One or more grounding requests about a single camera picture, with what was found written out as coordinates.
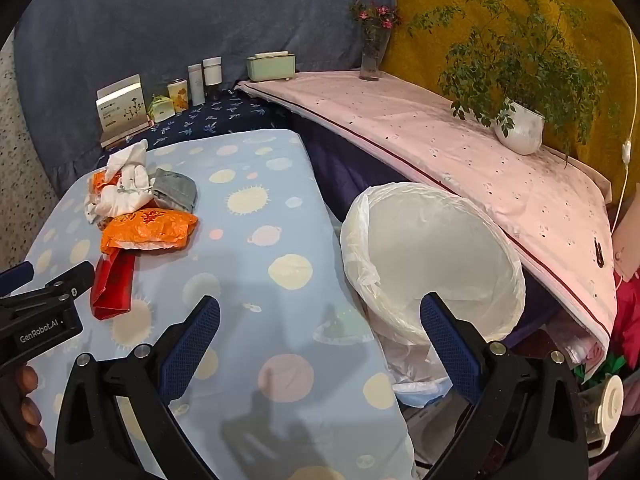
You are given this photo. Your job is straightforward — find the green plant in white pot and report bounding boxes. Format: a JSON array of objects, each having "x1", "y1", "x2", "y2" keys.
[{"x1": 407, "y1": 0, "x2": 621, "y2": 166}]

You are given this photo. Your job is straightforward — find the orange cloth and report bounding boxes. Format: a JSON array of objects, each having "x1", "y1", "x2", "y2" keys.
[{"x1": 89, "y1": 170, "x2": 121, "y2": 202}]

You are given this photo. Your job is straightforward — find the pale green tissue box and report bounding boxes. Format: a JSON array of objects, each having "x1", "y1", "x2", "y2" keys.
[{"x1": 245, "y1": 51, "x2": 297, "y2": 82}]

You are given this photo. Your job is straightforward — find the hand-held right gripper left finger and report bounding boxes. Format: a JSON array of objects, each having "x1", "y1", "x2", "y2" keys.
[{"x1": 54, "y1": 295, "x2": 222, "y2": 480}]

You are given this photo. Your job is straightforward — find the glass vase with pink flowers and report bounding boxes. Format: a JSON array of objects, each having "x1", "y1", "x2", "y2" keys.
[{"x1": 348, "y1": 0, "x2": 403, "y2": 82}]

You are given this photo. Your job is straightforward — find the tall white bottle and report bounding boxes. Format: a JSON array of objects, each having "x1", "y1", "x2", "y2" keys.
[{"x1": 187, "y1": 64, "x2": 206, "y2": 106}]

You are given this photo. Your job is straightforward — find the person's left hand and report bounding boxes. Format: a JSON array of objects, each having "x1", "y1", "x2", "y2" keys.
[{"x1": 12, "y1": 364, "x2": 48, "y2": 453}]

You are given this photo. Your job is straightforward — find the red cloth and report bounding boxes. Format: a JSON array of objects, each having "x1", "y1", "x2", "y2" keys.
[{"x1": 611, "y1": 260, "x2": 640, "y2": 361}]

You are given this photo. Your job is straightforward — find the large orange plastic wrapper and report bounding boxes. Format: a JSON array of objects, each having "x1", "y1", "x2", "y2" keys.
[{"x1": 100, "y1": 208, "x2": 199, "y2": 256}]

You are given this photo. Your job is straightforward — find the white plastic bag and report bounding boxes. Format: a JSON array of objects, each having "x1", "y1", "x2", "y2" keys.
[{"x1": 340, "y1": 181, "x2": 527, "y2": 408}]

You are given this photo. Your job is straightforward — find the shiny red packet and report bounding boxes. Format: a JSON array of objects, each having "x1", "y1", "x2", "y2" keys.
[{"x1": 90, "y1": 249, "x2": 137, "y2": 321}]

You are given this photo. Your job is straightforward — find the white cardboard box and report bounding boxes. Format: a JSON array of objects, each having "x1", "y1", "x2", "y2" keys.
[{"x1": 96, "y1": 75, "x2": 153, "y2": 148}]

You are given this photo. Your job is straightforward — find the blue-grey backdrop cloth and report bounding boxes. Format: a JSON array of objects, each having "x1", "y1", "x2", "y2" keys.
[{"x1": 12, "y1": 0, "x2": 398, "y2": 196}]

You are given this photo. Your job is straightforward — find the plain navy cloth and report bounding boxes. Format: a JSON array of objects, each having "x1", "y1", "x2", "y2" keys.
[{"x1": 300, "y1": 110, "x2": 416, "y2": 233}]

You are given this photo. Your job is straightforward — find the white round device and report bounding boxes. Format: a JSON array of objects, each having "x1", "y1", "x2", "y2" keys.
[{"x1": 575, "y1": 374, "x2": 626, "y2": 458}]

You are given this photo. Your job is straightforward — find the light blue dotted tablecloth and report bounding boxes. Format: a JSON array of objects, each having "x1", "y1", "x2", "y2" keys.
[{"x1": 10, "y1": 129, "x2": 416, "y2": 480}]

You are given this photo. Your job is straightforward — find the pink dotted cloth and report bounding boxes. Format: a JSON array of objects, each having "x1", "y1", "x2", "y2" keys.
[{"x1": 235, "y1": 70, "x2": 618, "y2": 346}]

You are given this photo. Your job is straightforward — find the white jar with dark base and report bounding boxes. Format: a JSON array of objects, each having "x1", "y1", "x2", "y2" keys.
[{"x1": 202, "y1": 56, "x2": 223, "y2": 101}]

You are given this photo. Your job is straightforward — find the grey cloth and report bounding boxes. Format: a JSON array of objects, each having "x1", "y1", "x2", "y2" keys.
[{"x1": 151, "y1": 169, "x2": 197, "y2": 213}]

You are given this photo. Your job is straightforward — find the dark blue patterned cloth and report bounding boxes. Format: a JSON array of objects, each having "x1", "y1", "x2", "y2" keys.
[{"x1": 100, "y1": 89, "x2": 321, "y2": 161}]

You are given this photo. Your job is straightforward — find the white tissue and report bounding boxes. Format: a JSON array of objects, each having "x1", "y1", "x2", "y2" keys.
[{"x1": 84, "y1": 139, "x2": 156, "y2": 223}]

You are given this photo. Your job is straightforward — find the small green box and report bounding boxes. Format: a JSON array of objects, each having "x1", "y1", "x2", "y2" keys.
[{"x1": 149, "y1": 94, "x2": 175, "y2": 123}]

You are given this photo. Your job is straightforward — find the white cable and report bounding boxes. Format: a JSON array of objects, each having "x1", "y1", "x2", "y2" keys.
[{"x1": 610, "y1": 20, "x2": 640, "y2": 236}]

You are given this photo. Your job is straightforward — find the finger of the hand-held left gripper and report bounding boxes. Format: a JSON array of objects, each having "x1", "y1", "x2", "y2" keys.
[
  {"x1": 29, "y1": 261, "x2": 96, "y2": 307},
  {"x1": 0, "y1": 261, "x2": 36, "y2": 297}
]

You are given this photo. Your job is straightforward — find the yellow printed tin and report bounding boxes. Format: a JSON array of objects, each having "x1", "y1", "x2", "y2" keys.
[{"x1": 167, "y1": 79, "x2": 190, "y2": 113}]

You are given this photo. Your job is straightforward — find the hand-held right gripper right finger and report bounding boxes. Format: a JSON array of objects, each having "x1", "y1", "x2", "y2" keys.
[{"x1": 419, "y1": 292, "x2": 591, "y2": 480}]

